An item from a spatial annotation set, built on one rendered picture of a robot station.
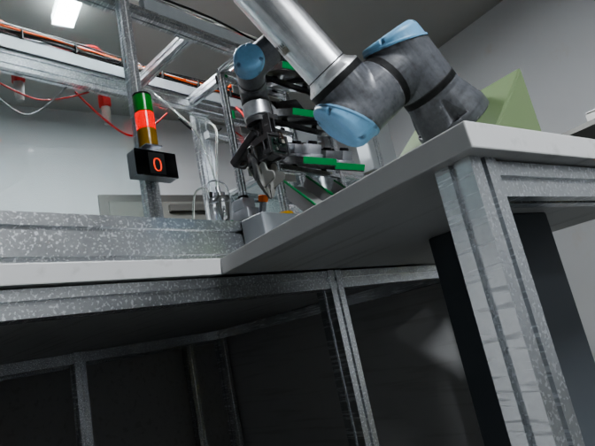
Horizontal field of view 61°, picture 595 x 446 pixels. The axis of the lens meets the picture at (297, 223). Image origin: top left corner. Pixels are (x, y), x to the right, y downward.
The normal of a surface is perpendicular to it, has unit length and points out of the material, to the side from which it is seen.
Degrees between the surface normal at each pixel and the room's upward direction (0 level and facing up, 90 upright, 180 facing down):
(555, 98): 90
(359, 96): 107
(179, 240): 90
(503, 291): 90
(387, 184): 90
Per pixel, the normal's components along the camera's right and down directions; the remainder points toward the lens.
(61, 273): 0.71, -0.30
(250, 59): 0.01, -0.23
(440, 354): -0.68, -0.04
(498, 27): -0.81, 0.03
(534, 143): 0.55, -0.30
